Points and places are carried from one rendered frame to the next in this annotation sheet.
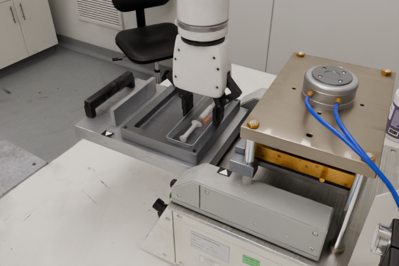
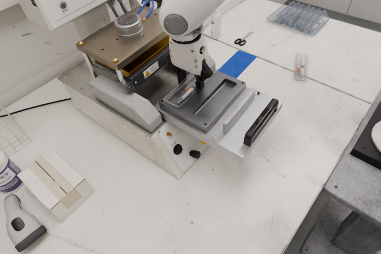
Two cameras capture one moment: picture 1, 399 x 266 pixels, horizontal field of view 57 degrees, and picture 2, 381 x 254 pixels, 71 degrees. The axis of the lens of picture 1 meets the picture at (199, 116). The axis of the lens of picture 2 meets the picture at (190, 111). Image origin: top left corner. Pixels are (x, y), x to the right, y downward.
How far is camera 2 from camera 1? 116 cm
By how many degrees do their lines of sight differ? 96
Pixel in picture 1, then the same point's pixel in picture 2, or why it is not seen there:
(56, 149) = not seen: outside the picture
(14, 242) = (309, 123)
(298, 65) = (125, 51)
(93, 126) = (267, 100)
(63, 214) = (287, 138)
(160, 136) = (219, 75)
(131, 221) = not seen: hidden behind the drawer
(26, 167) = (341, 183)
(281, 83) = (147, 38)
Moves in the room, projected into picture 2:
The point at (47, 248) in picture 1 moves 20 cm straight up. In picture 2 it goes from (288, 118) to (300, 76)
